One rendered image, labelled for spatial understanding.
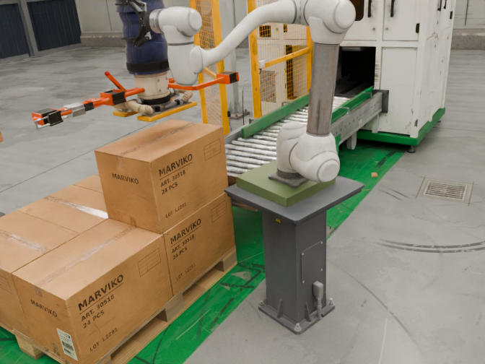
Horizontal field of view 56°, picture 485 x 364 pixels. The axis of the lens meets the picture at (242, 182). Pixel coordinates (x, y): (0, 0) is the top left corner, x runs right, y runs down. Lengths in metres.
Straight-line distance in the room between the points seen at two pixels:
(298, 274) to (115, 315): 0.90
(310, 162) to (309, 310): 0.95
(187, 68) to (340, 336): 1.54
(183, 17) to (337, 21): 0.56
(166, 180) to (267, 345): 0.98
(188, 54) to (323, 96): 0.56
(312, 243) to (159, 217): 0.78
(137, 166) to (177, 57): 0.70
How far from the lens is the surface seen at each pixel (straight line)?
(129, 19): 2.35
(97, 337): 2.30
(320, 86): 1.90
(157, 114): 2.34
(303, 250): 2.32
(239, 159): 3.24
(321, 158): 1.93
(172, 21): 1.78
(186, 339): 2.56
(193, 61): 1.80
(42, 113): 2.11
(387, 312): 2.71
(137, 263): 2.32
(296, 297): 2.44
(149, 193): 2.31
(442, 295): 2.89
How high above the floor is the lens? 1.71
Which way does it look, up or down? 24 degrees down
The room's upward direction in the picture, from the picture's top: 4 degrees counter-clockwise
